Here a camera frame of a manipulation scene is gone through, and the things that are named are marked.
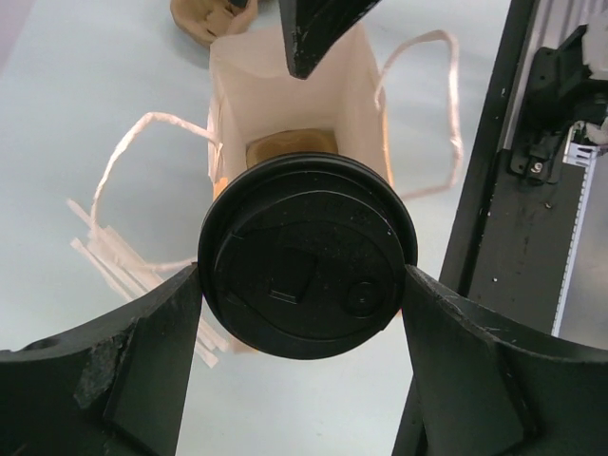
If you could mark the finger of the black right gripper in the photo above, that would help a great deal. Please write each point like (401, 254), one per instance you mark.
(311, 27)

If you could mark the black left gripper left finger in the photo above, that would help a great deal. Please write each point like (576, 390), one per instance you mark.
(115, 385)

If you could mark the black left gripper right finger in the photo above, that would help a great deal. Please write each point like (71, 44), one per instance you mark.
(488, 385)

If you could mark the brown paper takeout bag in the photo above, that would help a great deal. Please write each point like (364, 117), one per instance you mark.
(254, 96)

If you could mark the black plastic cup lid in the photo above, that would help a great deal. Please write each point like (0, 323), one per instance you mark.
(304, 256)

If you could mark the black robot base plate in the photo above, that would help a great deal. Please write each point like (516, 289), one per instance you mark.
(510, 238)

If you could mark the right white cable duct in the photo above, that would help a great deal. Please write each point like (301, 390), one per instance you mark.
(583, 156)

